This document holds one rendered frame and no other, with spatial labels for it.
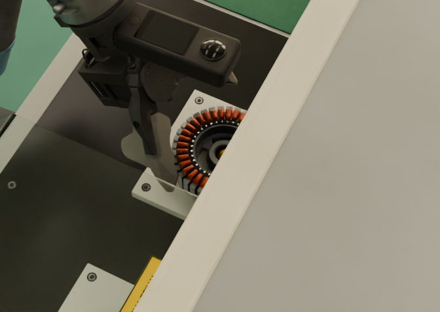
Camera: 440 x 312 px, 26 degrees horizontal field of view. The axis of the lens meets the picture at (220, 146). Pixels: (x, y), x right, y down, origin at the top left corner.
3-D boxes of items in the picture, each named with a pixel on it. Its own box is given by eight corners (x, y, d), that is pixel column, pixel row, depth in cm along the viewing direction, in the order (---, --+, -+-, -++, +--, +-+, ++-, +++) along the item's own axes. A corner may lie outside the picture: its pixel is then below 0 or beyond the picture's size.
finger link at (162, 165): (139, 186, 101) (128, 101, 99) (181, 193, 97) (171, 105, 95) (118, 195, 99) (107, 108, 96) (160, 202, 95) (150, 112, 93)
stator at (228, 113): (154, 185, 103) (152, 168, 100) (201, 107, 108) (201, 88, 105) (247, 227, 101) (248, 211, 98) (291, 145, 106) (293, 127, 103)
